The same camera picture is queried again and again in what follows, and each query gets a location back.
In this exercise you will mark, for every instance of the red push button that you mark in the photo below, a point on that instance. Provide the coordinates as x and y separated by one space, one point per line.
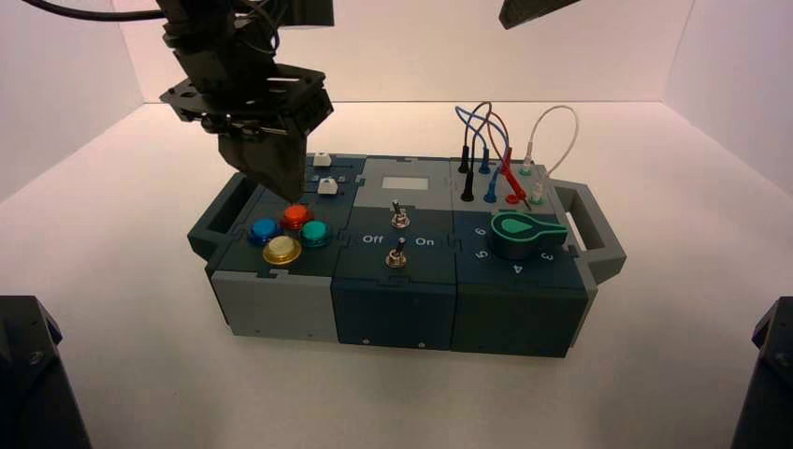
295 216

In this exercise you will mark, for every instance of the right arm base, black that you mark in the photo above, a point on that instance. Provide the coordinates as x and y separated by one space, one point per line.
768 396

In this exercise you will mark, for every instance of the green rotary knob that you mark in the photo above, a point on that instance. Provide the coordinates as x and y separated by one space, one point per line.
520 238

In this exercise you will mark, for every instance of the metal toggle switch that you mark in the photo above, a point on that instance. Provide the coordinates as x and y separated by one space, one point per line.
396 256
399 217

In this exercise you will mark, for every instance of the green push button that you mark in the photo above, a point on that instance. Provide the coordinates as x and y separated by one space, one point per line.
315 232

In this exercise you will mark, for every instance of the white slider switch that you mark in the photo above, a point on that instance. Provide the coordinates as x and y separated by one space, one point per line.
326 185
321 158

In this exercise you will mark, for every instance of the dark blue grey task box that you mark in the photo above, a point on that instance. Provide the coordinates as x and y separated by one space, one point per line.
396 310

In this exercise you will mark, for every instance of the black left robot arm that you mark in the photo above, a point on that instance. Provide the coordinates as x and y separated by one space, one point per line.
210 43

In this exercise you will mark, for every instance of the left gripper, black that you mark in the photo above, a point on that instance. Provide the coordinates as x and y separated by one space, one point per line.
266 96

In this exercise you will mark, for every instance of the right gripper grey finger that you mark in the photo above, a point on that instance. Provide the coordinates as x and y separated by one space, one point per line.
533 9

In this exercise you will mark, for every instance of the left arm base, black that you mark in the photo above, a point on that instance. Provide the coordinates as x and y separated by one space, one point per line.
31 384

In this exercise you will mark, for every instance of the blue push button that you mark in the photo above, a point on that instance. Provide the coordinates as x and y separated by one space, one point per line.
263 230

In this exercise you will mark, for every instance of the display panel, light grey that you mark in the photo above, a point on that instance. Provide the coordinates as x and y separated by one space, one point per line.
404 183

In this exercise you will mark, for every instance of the yellow push button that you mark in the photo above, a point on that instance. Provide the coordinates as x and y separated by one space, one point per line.
282 249

